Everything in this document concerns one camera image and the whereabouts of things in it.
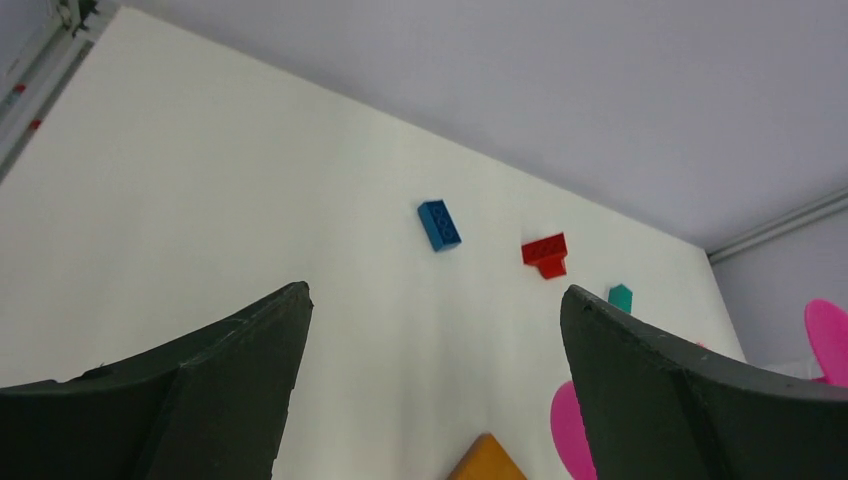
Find dark blue block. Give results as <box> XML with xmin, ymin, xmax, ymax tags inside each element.
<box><xmin>417</xmin><ymin>200</ymin><xmax>462</xmax><ymax>252</ymax></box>

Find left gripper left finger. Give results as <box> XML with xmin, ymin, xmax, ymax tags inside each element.
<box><xmin>1</xmin><ymin>282</ymin><xmax>314</xmax><ymax>479</ymax></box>

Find gold wire wine glass rack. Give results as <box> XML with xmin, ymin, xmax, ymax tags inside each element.
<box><xmin>447</xmin><ymin>433</ymin><xmax>527</xmax><ymax>480</ymax></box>

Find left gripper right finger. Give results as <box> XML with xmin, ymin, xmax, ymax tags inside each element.
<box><xmin>560</xmin><ymin>285</ymin><xmax>847</xmax><ymax>479</ymax></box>

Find red block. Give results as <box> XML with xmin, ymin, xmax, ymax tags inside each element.
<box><xmin>521</xmin><ymin>232</ymin><xmax>568</xmax><ymax>280</ymax></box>

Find teal block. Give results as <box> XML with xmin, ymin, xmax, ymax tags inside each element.
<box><xmin>607</xmin><ymin>284</ymin><xmax>633</xmax><ymax>314</ymax></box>

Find pink plastic goblet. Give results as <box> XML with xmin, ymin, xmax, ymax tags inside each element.
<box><xmin>550</xmin><ymin>298</ymin><xmax>847</xmax><ymax>479</ymax></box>

